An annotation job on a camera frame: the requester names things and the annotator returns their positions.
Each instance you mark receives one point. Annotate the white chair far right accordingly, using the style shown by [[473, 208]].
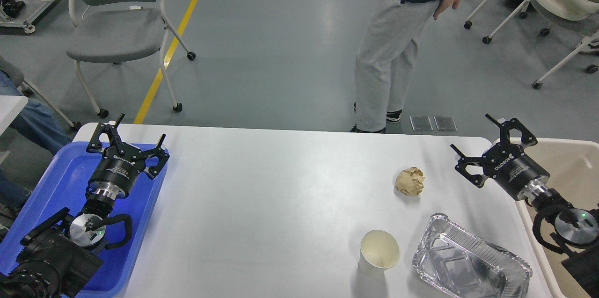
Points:
[[588, 44]]

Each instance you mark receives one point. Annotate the blue plastic tray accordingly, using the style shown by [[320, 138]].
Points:
[[63, 185]]

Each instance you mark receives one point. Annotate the grey office chair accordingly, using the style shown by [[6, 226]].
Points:
[[118, 36]]

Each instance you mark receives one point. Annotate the white side table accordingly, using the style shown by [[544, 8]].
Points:
[[10, 107]]

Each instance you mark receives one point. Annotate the beige plastic bin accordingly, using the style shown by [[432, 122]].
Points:
[[573, 166]]

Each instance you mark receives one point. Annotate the metal floor plate left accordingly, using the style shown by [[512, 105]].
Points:
[[421, 123]]

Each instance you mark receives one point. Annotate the metal floor plate right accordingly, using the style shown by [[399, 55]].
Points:
[[445, 123]]

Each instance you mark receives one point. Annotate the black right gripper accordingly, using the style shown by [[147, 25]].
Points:
[[510, 167]]

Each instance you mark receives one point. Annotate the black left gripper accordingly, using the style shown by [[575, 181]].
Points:
[[117, 170]]

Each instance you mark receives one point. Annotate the white paper cup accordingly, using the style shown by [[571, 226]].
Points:
[[379, 251]]

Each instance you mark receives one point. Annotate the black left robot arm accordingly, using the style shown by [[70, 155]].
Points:
[[81, 230]]

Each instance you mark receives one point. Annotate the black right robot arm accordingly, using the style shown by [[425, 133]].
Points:
[[558, 225]]

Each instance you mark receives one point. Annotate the metal floor plate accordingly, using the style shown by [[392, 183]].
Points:
[[445, 123], [421, 123]]

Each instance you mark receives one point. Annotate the standing person grey trousers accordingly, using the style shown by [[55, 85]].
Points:
[[386, 59]]

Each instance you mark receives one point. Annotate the crumpled brown paper ball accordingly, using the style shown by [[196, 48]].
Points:
[[410, 181]]

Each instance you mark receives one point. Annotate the aluminium foil tray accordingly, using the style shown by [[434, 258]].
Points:
[[462, 265]]

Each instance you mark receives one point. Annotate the seated person blue jeans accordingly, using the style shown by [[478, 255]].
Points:
[[35, 123]]

